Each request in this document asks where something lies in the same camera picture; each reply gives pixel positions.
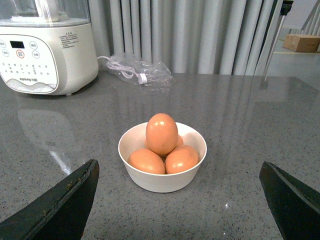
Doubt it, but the cardboard box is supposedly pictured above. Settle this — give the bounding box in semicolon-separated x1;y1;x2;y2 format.
283;34;320;53

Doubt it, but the brown egg at back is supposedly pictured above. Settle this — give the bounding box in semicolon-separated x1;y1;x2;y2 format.
175;135;184;147

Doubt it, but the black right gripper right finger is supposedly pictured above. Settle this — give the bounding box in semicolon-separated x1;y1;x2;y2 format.
259;161;320;240

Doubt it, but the white power cable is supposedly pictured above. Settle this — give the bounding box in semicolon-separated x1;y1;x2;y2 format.
96;55;148;86

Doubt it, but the brown egg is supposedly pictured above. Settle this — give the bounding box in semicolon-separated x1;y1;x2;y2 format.
128;148;166;175
165;144;199;174
145;113;178;155
175;135;184;147

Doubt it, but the white soy milk maker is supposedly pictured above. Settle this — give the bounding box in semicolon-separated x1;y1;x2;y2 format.
0;0;99;95

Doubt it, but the clear plastic bag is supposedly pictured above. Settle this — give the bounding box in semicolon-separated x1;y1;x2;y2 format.
101;52;176;88

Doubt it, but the brown egg front right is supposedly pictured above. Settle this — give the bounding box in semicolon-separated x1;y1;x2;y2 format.
165;144;199;174

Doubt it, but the metal tripod stand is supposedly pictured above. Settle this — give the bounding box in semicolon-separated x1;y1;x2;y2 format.
262;0;294;80

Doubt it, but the brown egg front left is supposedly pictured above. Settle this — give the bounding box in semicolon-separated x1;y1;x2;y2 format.
128;148;166;175

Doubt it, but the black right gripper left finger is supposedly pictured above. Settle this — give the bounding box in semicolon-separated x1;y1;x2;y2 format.
0;159;100;240

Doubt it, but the brown top egg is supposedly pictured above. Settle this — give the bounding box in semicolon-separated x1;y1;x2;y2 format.
145;113;178;155

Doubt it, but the white round bowl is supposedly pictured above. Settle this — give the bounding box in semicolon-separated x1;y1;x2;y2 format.
118;122;207;193

